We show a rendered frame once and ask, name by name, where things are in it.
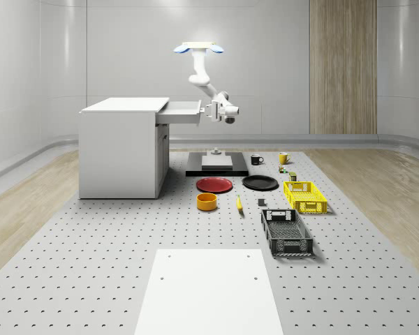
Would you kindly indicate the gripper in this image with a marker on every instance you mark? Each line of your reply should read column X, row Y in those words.
column 215, row 111

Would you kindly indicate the white drawer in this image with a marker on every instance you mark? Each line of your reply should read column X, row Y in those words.
column 179, row 111

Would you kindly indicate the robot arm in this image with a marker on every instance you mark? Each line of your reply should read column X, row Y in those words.
column 199, row 78

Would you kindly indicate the black stove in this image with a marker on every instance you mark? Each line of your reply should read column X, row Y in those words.
column 195, row 167

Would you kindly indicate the black mug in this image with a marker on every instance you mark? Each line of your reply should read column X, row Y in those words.
column 255, row 160

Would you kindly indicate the red plate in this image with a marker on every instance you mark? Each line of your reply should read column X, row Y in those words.
column 214, row 184

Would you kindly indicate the yellow mug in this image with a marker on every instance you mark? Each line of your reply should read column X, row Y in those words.
column 283, row 158

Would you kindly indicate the black plate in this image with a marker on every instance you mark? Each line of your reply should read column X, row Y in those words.
column 260, row 182

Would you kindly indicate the puzzle cube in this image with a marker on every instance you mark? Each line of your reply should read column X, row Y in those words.
column 283, row 170

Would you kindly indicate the yellow bowl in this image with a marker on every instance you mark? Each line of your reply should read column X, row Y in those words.
column 206, row 204

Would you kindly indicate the banana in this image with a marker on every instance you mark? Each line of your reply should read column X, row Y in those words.
column 239, row 204

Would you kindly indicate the olive green can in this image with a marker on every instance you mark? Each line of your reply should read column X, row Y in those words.
column 292, row 176

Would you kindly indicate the grey cube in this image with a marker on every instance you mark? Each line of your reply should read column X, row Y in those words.
column 262, row 202

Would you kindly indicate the white cabinet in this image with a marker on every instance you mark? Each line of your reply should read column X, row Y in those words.
column 118, row 150

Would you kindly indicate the yellow basket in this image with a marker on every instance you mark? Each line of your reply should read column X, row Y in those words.
column 305, row 206

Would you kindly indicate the dark grey basket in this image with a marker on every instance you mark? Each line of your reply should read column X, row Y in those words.
column 291, row 244

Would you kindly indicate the white board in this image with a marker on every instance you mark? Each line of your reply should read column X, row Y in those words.
column 209, row 293

